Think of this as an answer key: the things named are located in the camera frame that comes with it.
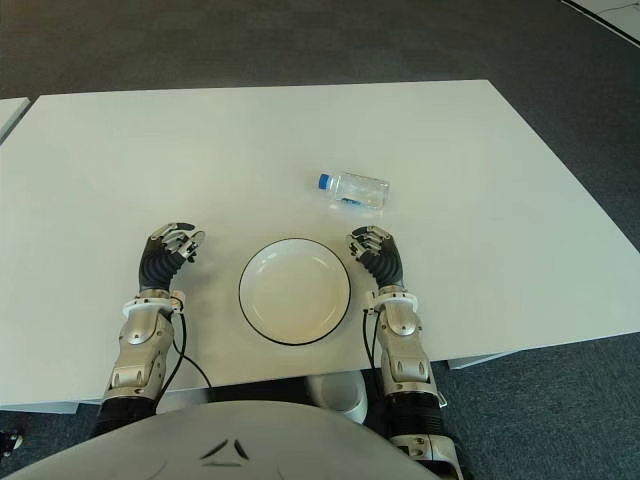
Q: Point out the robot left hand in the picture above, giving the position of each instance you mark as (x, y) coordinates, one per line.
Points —
(157, 265)

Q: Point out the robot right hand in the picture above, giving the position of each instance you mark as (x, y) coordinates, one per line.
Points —
(387, 265)

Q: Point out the clear water bottle blue cap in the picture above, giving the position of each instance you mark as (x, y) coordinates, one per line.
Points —
(360, 189)

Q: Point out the robot left arm silver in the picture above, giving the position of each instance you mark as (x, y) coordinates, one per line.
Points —
(140, 345)

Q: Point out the robot right arm silver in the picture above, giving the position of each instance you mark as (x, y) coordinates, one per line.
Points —
(405, 350)

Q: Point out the white plate black rim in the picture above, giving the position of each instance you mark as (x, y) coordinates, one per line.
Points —
(295, 295)

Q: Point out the grey robot torso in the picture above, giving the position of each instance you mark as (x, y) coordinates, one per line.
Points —
(225, 440)

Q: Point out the white side table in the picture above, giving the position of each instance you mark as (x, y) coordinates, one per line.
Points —
(10, 115)

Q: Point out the black wheeled stand foot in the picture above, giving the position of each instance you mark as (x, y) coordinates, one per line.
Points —
(12, 440)

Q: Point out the white round pedestal base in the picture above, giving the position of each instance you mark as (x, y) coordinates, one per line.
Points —
(345, 395)

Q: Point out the small metal bracket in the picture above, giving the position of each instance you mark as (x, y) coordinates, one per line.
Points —
(444, 398)

